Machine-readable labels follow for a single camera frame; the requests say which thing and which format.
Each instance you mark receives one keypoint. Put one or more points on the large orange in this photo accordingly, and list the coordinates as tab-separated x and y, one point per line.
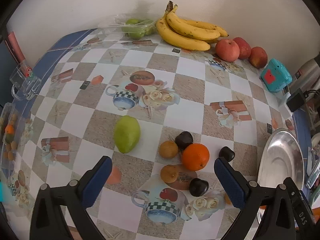
195	157

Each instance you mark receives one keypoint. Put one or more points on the glass mug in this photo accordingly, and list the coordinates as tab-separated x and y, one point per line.
25	84

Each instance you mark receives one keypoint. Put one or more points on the steel thermos jug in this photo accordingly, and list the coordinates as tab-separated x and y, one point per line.
307	77

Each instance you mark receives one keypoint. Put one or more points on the black power adapter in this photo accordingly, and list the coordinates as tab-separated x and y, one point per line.
296	100

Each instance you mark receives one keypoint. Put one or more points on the large steel bowl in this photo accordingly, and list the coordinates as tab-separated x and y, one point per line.
281	158

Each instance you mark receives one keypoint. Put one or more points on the patterned tablecloth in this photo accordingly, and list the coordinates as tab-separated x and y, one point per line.
91	80

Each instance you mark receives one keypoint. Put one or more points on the pale red apple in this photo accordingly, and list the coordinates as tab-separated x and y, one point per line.
227	50

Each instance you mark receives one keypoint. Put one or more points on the right red apple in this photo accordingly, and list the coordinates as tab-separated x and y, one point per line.
258	57

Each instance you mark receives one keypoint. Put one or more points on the teal plastic box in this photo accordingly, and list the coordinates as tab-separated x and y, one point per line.
275	76

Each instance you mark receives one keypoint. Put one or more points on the clear box of green fruit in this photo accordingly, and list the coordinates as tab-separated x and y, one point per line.
133	26

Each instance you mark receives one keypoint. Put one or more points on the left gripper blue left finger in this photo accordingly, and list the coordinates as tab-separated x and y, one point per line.
48	221

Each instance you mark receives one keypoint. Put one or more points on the yellow banana bunch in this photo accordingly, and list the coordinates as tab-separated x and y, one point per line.
187	34

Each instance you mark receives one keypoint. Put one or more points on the middle red apple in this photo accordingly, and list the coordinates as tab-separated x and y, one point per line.
244	47

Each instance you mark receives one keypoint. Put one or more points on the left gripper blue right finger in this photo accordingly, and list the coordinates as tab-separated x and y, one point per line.
248	196

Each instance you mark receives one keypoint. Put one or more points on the dark plum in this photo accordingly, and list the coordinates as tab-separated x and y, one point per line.
227	153
183	140
198	187

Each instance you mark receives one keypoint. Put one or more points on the clear fruit tray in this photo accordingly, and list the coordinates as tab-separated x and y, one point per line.
12	126

